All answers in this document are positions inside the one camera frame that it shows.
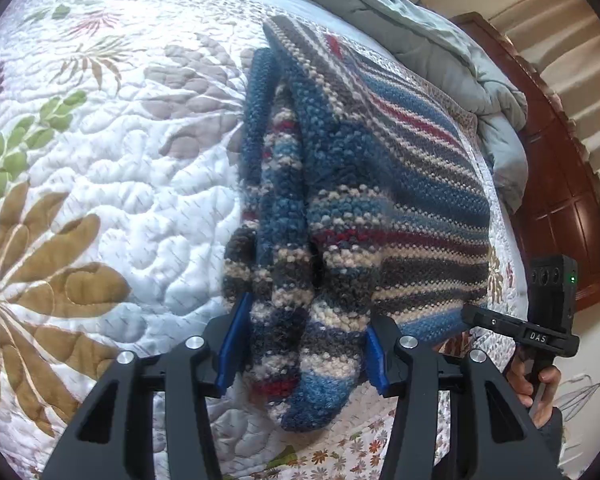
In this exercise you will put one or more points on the grey comforter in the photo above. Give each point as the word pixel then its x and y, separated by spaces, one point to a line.
pixel 430 45

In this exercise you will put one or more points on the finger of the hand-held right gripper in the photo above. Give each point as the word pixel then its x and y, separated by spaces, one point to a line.
pixel 490 321

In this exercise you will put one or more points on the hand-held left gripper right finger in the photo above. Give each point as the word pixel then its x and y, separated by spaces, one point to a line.
pixel 376 365

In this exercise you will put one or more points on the beige curtain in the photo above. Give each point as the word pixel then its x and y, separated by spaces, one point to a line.
pixel 580 60

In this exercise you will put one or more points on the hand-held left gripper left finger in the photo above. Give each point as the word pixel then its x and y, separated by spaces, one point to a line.
pixel 232 345

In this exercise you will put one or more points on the person's right hand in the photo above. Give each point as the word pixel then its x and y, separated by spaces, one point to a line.
pixel 551 390

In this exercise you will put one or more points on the striped knit sweater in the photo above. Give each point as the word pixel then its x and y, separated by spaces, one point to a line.
pixel 405 210

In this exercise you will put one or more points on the wooden headboard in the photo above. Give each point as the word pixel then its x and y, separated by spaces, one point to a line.
pixel 555 185

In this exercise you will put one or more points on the person's right forearm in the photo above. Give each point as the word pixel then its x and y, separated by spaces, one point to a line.
pixel 552 440

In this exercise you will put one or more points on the floral quilt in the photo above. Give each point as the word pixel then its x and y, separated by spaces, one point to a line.
pixel 130 185

